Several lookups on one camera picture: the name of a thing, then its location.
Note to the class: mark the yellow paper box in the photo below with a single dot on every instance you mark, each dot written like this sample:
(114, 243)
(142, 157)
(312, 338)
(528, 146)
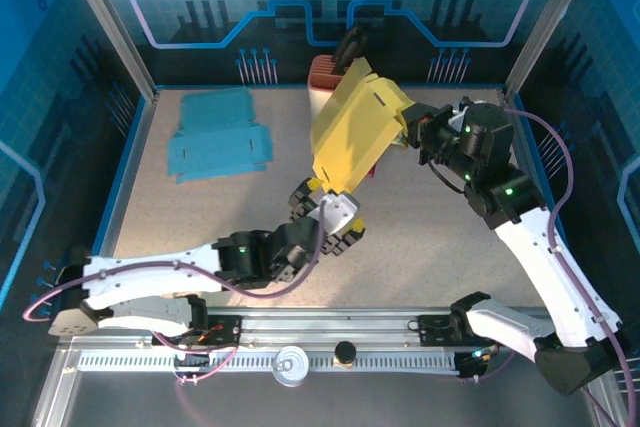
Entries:
(355, 137)

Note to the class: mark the blue paper box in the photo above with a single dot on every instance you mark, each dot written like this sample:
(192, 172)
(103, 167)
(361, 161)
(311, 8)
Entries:
(220, 147)

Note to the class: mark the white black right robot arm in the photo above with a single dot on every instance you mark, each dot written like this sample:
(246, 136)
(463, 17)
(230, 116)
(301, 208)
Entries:
(540, 257)

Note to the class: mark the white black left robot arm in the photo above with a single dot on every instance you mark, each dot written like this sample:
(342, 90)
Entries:
(150, 267)

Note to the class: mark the purple candy bag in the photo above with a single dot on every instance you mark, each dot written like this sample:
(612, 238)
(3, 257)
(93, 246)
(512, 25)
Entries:
(374, 173)

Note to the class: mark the beige knife block orange top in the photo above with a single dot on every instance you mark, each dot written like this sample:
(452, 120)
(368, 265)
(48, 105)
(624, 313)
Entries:
(322, 77)

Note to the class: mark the aluminium mounting rail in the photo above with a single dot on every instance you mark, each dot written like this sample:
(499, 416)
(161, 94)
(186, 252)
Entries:
(325, 322)

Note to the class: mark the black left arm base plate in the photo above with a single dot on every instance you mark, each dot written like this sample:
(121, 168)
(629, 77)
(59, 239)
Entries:
(225, 329)

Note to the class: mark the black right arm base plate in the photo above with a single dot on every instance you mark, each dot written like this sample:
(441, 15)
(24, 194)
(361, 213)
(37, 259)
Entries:
(430, 329)

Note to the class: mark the aluminium frame post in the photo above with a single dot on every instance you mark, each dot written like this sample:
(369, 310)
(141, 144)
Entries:
(550, 17)
(105, 22)

